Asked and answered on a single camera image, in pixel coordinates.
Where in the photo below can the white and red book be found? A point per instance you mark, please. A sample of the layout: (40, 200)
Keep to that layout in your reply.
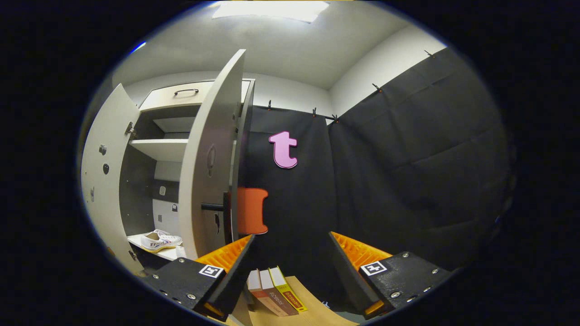
(260, 294)

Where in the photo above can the white sneaker shoe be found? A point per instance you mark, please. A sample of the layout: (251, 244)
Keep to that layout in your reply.
(158, 242)

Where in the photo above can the black backdrop cloth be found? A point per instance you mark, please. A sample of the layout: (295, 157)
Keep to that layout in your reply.
(408, 158)

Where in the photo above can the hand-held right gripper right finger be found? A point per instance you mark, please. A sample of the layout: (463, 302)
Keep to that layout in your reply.
(349, 276)

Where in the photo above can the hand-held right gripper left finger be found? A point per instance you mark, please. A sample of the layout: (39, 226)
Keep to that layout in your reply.
(231, 276)

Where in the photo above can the white shoe cabinet door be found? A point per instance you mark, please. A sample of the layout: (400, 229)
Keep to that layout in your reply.
(204, 158)
(108, 203)

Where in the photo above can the white shoe cabinet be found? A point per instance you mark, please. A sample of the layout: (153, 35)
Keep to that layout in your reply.
(158, 149)

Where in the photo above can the ceiling light panel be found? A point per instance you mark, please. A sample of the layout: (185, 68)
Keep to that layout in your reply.
(272, 9)

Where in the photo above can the yellow book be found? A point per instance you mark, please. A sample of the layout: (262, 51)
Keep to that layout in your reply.
(287, 290)

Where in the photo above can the white cabinet drawer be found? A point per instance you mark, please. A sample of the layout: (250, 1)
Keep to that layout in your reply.
(158, 97)

